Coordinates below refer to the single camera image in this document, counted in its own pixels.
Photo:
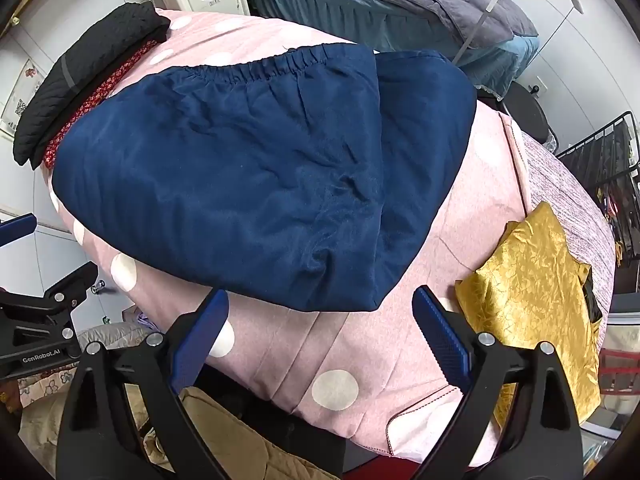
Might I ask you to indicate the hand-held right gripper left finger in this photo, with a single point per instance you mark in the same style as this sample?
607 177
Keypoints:
200 341

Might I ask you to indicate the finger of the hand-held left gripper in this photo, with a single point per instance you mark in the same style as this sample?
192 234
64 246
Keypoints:
65 287
15 230

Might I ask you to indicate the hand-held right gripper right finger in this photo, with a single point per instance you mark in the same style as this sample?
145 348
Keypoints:
442 341

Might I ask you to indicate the navy blue garment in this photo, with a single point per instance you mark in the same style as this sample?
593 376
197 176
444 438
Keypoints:
250 170

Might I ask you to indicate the floral cushion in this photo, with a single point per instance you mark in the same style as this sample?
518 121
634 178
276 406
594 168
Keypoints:
45 385

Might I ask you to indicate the pink polka-dot blanket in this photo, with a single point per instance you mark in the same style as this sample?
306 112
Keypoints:
350 355

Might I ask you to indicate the gold shiny garment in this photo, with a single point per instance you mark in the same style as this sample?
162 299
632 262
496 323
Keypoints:
530 300

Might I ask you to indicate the khaki quilted jacket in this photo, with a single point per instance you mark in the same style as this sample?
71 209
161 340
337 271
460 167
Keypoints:
260 445

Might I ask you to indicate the red floral cloth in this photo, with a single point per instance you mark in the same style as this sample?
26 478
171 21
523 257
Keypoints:
95 97

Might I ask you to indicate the dark cloth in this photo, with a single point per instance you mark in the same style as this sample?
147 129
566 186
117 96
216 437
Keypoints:
594 300

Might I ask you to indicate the black quilted jacket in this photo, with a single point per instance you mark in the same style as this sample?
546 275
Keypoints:
85 70

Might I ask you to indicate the white storage box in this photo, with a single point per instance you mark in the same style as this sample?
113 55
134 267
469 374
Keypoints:
620 360

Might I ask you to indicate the mauve bed sheet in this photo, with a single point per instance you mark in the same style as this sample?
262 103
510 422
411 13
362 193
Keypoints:
560 180

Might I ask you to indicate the black metal rack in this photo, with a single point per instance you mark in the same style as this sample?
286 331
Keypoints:
605 160

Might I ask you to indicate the black round stool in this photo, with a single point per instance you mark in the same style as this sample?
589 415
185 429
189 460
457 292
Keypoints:
525 110

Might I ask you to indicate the wall poster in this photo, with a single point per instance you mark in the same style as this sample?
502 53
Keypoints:
20 95

